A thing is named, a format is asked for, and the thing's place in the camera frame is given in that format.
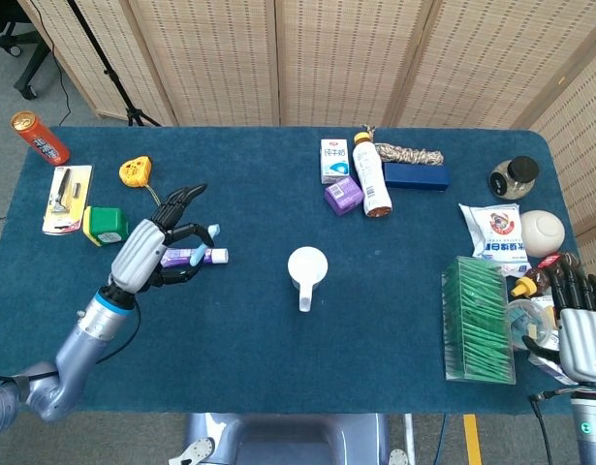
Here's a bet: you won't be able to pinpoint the clear round container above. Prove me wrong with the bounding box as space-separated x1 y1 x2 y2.
504 298 558 352

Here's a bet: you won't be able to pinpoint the white bottle yellow cap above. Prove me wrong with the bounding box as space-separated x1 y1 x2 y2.
352 131 393 219

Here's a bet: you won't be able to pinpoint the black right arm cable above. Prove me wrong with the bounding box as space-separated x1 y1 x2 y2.
528 387 578 465

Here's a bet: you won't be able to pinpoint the patterned cloth strip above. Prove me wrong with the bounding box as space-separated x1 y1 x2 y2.
364 124 445 167

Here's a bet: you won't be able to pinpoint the black tripod stand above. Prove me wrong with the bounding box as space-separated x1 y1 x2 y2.
67 0 162 128

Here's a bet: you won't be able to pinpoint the blue tablecloth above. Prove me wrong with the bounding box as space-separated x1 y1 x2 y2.
0 125 580 417

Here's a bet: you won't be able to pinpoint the yellow tape measure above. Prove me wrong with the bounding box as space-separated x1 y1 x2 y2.
118 155 162 204

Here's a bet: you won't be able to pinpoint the blue floor cable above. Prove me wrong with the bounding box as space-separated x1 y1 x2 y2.
432 414 447 462

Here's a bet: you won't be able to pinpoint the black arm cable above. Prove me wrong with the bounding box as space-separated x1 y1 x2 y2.
0 300 142 382
528 387 578 465

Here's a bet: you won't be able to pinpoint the small white box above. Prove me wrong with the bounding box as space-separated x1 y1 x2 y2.
527 351 579 387

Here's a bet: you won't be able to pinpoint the razor blister pack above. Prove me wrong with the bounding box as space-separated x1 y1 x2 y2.
42 165 94 237

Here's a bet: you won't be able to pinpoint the beige round bowl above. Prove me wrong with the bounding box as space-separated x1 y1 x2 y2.
519 209 567 259

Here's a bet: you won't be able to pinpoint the white salt bag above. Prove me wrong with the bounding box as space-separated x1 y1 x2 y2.
458 201 531 278

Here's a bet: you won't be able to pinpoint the clear box green packets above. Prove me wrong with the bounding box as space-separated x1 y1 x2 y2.
441 255 517 386

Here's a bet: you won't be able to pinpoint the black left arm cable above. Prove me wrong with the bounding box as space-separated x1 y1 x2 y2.
0 300 142 382

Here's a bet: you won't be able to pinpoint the brown sauce bottle yellow nozzle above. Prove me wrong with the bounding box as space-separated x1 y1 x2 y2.
509 253 580 297

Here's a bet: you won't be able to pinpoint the long navy blue box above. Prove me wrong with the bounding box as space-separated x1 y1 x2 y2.
382 161 451 192

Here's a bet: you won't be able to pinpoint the orange red drink can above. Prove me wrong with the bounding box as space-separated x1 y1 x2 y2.
10 110 72 167

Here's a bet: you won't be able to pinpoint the light blue toothbrush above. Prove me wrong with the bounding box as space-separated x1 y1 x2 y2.
188 224 223 267

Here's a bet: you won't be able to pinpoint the white blue milk carton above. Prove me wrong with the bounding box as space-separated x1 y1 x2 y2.
320 139 351 185

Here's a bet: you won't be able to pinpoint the light blue plastic cup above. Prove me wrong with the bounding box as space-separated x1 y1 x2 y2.
287 246 329 314

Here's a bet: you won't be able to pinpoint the grey blue robot torso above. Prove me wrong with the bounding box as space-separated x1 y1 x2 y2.
169 412 415 465

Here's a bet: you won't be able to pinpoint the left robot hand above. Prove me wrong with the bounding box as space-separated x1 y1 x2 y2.
107 182 216 295

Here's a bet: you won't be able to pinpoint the black office chair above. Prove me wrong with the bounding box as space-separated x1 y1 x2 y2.
0 0 54 101

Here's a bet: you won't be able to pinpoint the purple toothpaste tube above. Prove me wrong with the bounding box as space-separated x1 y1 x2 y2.
160 246 230 269

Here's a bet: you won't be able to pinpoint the small purple carton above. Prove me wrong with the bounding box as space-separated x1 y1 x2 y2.
324 175 365 218

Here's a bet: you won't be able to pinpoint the glass jar black lid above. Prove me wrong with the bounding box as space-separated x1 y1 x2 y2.
488 155 540 201

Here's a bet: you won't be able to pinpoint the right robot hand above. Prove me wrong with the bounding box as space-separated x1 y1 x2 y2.
519 259 596 385

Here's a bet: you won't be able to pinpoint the green plastic box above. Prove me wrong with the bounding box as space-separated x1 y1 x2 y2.
81 205 130 247

